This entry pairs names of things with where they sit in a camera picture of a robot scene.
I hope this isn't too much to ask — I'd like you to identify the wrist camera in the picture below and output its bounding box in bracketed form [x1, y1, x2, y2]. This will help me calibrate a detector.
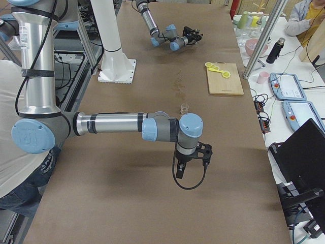
[195, 142, 213, 167]
[182, 26, 196, 38]

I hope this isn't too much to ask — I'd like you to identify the black thermos bottle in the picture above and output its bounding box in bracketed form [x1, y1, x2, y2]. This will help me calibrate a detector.
[266, 38, 285, 64]

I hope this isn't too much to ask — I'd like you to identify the pink bowl with ice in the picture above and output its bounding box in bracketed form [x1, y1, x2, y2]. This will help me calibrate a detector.
[244, 38, 269, 56]

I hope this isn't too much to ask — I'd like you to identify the seated person grey jacket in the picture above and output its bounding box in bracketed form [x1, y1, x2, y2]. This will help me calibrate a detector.
[284, 0, 324, 47]

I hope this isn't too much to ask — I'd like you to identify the black monitor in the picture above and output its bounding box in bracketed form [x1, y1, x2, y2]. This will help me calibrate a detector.
[269, 118, 324, 193]

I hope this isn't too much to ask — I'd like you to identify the green tumbler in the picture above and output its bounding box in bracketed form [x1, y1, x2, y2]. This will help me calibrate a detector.
[237, 11, 249, 29]

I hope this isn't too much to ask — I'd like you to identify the aluminium frame post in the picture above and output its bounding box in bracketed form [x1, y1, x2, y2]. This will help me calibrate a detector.
[243, 0, 288, 80]

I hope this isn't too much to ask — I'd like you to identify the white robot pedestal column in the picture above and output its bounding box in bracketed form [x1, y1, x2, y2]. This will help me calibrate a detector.
[91, 0, 137, 84]

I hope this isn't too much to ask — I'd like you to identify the clear glass cup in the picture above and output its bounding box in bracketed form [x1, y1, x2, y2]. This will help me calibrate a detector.
[180, 103, 189, 115]

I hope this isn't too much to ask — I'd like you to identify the yellow plastic knife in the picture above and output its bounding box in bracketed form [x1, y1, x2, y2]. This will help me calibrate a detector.
[208, 68, 229, 75]

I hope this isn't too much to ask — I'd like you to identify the teach pendant tablet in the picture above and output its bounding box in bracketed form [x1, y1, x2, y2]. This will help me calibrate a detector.
[269, 73, 307, 101]
[282, 100, 324, 132]

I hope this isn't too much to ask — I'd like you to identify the lemon slice on knife end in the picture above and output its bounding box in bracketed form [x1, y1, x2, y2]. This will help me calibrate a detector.
[222, 72, 231, 78]

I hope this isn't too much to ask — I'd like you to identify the bamboo cutting board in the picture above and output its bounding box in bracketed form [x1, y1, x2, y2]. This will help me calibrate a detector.
[205, 63, 244, 96]

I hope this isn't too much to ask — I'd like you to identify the pink plastic cup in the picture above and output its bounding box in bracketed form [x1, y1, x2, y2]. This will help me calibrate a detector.
[256, 71, 270, 84]

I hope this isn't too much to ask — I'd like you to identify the lower teach pendant tablet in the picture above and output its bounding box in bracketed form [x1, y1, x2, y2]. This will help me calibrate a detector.
[282, 100, 324, 132]

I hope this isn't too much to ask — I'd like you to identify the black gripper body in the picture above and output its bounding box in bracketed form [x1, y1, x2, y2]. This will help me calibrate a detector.
[176, 151, 200, 164]
[186, 36, 195, 44]

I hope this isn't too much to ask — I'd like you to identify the wooden mug tree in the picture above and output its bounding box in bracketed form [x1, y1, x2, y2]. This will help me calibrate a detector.
[252, 0, 267, 15]

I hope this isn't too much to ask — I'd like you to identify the upper teach pendant tablet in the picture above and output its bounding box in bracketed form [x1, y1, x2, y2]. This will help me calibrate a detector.
[269, 73, 307, 101]

